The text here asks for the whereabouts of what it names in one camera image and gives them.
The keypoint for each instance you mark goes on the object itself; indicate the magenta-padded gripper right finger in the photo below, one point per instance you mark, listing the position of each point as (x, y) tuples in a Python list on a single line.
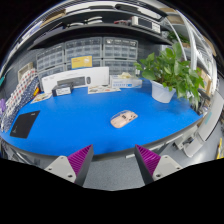
[(166, 165)]

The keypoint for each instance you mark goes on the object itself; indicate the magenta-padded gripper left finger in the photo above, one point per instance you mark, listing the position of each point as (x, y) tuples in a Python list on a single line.
[(60, 166)]

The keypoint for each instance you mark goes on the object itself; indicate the pink computer mouse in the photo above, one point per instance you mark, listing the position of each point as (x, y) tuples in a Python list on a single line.
[(123, 119)]

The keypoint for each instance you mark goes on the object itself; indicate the black mouse pad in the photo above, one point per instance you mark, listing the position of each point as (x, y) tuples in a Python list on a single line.
[(24, 125)]

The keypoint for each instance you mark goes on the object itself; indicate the white chair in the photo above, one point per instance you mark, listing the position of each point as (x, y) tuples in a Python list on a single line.
[(211, 116)]

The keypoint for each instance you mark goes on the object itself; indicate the colourful sticker sheet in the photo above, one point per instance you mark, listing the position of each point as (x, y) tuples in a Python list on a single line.
[(103, 89), (41, 97)]

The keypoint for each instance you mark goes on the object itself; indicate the small black box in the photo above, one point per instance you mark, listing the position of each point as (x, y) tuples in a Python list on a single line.
[(61, 90)]

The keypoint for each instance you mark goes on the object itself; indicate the checkered patterned cloth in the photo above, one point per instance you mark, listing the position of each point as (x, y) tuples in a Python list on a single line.
[(20, 93)]

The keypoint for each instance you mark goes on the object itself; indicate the white and blue box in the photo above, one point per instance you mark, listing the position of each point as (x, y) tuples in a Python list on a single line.
[(126, 82)]

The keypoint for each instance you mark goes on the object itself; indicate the green plant in white pot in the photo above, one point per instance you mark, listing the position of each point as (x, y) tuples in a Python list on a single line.
[(166, 70)]

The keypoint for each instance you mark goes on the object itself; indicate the long white keyboard box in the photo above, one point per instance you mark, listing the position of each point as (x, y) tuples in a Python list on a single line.
[(96, 75)]

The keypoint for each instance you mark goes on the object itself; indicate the beige woven basket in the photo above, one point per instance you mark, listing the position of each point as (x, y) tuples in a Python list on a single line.
[(25, 71)]

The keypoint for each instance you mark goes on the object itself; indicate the yellow box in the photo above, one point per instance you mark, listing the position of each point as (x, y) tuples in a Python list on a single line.
[(81, 62)]

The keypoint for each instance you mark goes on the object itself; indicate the dark shelf unit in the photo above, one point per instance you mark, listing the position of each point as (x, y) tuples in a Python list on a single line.
[(100, 28)]

